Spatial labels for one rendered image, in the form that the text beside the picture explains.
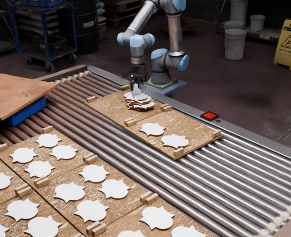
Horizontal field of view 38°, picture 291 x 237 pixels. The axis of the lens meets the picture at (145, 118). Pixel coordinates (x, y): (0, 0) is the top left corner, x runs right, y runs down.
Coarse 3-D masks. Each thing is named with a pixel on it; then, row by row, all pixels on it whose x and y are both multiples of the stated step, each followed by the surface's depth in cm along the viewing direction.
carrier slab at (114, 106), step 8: (104, 96) 268; (112, 96) 268; (120, 96) 268; (88, 104) 259; (96, 104) 258; (104, 104) 258; (112, 104) 258; (120, 104) 257; (160, 104) 256; (104, 112) 248; (112, 112) 248; (120, 112) 248; (128, 112) 247; (136, 112) 247; (144, 112) 247; (152, 112) 246; (160, 112) 248; (112, 120) 241; (120, 120) 239; (136, 120) 238
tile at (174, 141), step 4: (164, 136) 219; (168, 136) 219; (172, 136) 219; (176, 136) 219; (180, 136) 218; (184, 136) 218; (164, 140) 216; (168, 140) 215; (172, 140) 215; (176, 140) 215; (180, 140) 215; (184, 140) 215; (164, 144) 212; (168, 144) 212; (172, 144) 212; (176, 144) 212; (180, 144) 211; (184, 144) 211; (188, 144) 212; (176, 148) 209
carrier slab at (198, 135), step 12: (144, 120) 238; (156, 120) 237; (168, 120) 237; (180, 120) 237; (192, 120) 236; (132, 132) 227; (168, 132) 225; (180, 132) 225; (192, 132) 224; (204, 132) 224; (156, 144) 214; (192, 144) 213; (204, 144) 215; (168, 156) 206; (180, 156) 206
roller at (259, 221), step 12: (60, 108) 261; (84, 120) 244; (108, 132) 230; (120, 144) 222; (132, 144) 219; (144, 156) 209; (168, 168) 198; (180, 180) 193; (192, 180) 189; (204, 192) 183; (216, 192) 181; (228, 204) 174; (252, 216) 167; (264, 228) 163; (276, 228) 160
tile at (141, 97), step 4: (124, 96) 252; (128, 96) 250; (132, 96) 250; (136, 96) 250; (140, 96) 250; (144, 96) 250; (128, 100) 248; (132, 100) 247; (136, 100) 245; (140, 100) 247; (144, 100) 247
